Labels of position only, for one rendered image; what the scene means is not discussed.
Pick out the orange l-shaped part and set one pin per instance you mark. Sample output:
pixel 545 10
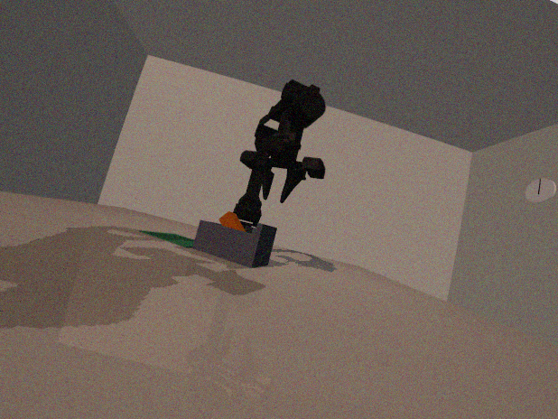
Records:
pixel 231 220

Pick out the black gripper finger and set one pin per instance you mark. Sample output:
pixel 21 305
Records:
pixel 267 178
pixel 294 176

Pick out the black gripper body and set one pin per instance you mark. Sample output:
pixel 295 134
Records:
pixel 313 166

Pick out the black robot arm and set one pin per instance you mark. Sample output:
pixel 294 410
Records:
pixel 300 106

